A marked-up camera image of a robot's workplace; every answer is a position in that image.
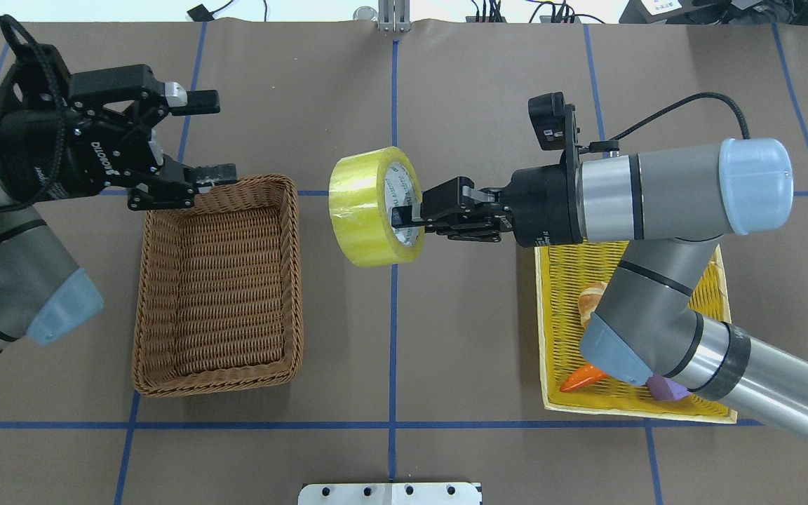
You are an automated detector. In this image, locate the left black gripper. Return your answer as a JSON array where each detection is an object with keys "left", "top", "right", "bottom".
[{"left": 0, "top": 65, "right": 238, "bottom": 211}]

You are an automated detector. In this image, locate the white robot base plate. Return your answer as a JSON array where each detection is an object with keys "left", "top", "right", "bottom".
[{"left": 297, "top": 482, "right": 484, "bottom": 504}]

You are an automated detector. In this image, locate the yellow packing tape roll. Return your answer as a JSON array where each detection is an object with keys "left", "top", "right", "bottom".
[{"left": 328, "top": 146, "right": 424, "bottom": 267}]

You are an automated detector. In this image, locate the brown wicker basket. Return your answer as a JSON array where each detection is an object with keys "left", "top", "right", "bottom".
[{"left": 130, "top": 175, "right": 304, "bottom": 398}]

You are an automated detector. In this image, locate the toy croissant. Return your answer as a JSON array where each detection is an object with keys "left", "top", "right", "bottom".
[{"left": 577, "top": 281, "right": 608, "bottom": 329}]

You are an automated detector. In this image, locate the yellow woven basket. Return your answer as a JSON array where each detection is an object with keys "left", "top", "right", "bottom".
[{"left": 534, "top": 242, "right": 738, "bottom": 424}]

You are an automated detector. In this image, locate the toy carrot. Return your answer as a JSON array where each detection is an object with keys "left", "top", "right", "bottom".
[{"left": 558, "top": 363, "right": 609, "bottom": 393}]

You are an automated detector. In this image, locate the aluminium frame post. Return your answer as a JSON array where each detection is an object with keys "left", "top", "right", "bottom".
[{"left": 377, "top": 0, "right": 412, "bottom": 33}]

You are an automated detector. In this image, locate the blue tape line lengthwise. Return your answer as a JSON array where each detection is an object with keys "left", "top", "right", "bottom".
[{"left": 387, "top": 38, "right": 400, "bottom": 483}]

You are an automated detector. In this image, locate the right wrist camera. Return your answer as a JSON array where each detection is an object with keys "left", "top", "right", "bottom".
[{"left": 527, "top": 92, "right": 577, "bottom": 152}]

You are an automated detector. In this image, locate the purple foam block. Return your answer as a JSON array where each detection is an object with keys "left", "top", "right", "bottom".
[{"left": 645, "top": 375, "right": 692, "bottom": 402}]

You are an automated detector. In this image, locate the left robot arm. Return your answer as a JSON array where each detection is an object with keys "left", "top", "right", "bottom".
[{"left": 0, "top": 62, "right": 237, "bottom": 354}]

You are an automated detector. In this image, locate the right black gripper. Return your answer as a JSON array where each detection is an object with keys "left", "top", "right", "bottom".
[{"left": 390, "top": 166, "right": 584, "bottom": 248}]

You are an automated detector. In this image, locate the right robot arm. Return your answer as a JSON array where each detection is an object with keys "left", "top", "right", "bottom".
[{"left": 389, "top": 138, "right": 808, "bottom": 442}]

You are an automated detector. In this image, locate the black camera cable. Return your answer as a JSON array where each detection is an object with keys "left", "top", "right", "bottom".
[{"left": 586, "top": 93, "right": 751, "bottom": 154}]

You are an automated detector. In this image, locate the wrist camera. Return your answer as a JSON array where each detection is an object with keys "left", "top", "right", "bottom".
[
  {"left": 0, "top": 14, "right": 71, "bottom": 112},
  {"left": 527, "top": 92, "right": 577, "bottom": 152}
]

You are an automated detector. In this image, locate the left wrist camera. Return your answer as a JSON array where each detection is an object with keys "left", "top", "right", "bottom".
[{"left": 0, "top": 14, "right": 71, "bottom": 112}]

